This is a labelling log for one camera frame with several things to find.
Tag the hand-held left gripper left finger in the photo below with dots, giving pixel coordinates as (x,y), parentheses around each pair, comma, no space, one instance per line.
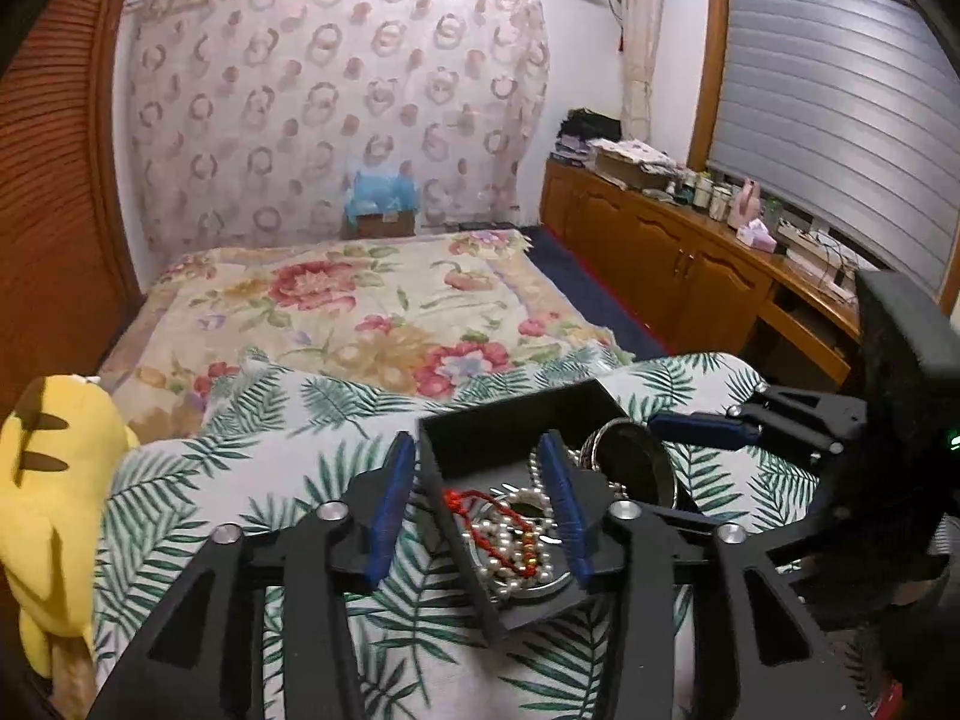
(390,510)

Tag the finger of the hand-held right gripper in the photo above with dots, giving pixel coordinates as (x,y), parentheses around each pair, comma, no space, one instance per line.
(705,429)
(795,544)

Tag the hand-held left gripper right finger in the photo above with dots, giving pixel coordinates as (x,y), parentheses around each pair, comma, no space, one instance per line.
(566,510)

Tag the silver bangle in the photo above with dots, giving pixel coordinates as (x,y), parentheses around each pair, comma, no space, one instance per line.
(664,465)

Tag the black square box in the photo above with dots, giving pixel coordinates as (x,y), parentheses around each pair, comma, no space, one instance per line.
(457,451)

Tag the pale jade bangle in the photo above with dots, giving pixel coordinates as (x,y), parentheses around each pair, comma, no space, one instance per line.
(525,594)

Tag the leaf print tablecloth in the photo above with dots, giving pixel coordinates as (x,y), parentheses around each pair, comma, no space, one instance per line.
(225,465)

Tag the dark blue blanket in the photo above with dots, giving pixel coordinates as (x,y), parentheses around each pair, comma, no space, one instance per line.
(592,292)

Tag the wooden side cabinet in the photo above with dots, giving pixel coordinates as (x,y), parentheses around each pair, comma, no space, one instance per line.
(660,255)

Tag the pink tissue box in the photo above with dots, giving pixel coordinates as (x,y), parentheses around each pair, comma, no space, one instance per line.
(756,235)

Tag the floral blanket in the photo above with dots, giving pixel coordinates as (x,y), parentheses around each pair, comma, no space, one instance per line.
(337,315)

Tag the white power strip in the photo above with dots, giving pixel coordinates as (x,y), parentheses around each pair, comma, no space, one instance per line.
(806,240)

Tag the pink figurine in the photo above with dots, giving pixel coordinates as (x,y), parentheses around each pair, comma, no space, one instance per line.
(742,202)

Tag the row of cosmetic bottles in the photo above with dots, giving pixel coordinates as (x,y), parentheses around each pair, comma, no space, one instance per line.
(705,191)

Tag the cardboard tray with cloth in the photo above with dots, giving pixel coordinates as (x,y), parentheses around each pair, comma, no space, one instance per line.
(634,163)

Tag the small cardboard box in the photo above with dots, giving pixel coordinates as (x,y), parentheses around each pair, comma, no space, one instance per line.
(379,225)

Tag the pile of dark clothes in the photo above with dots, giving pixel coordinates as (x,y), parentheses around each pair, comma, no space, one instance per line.
(589,135)

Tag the blue plastic bag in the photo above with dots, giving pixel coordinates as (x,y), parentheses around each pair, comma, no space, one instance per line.
(381,191)

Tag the yellow plush toy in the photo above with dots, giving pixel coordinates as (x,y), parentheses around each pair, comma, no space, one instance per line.
(52,502)

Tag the cream tied curtain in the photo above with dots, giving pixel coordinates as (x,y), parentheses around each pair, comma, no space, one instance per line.
(641,52)

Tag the circle patterned curtain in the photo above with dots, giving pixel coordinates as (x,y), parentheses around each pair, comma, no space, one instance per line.
(300,90)

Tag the wooden slatted wardrobe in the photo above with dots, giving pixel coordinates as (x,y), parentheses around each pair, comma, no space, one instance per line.
(52,202)

